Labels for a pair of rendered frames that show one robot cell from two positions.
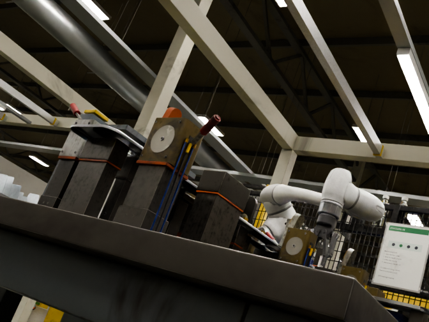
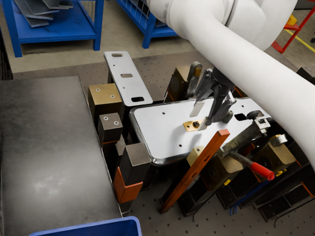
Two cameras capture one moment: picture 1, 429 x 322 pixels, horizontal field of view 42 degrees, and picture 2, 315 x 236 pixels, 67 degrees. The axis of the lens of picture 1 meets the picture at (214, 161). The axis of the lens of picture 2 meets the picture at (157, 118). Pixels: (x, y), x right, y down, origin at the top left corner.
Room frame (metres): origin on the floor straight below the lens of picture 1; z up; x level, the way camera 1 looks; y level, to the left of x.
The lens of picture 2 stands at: (2.69, -0.57, 1.56)
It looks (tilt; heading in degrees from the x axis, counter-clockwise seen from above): 47 degrees down; 186
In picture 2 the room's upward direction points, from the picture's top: 21 degrees clockwise
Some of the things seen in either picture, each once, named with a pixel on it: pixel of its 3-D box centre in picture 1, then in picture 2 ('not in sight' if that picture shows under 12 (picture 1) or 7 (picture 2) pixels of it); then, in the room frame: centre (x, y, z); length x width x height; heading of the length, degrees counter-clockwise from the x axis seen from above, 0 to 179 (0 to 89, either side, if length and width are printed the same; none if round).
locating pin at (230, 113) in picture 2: not in sight; (227, 116); (2.04, -0.42, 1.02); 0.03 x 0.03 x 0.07
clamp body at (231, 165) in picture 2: not in sight; (206, 191); (2.25, -0.38, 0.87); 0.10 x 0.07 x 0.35; 45
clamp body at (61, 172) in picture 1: (63, 183); not in sight; (1.50, 0.37, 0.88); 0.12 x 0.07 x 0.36; 45
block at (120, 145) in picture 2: not in sight; (111, 162); (2.31, -0.70, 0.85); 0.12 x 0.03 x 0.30; 45
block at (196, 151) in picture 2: not in sight; (180, 181); (2.27, -0.47, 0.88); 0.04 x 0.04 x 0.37; 45
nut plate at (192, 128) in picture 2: not in sight; (196, 124); (2.13, -0.51, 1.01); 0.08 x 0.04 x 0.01; 135
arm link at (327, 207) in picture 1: (329, 211); not in sight; (2.13, -0.51, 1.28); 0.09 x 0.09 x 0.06
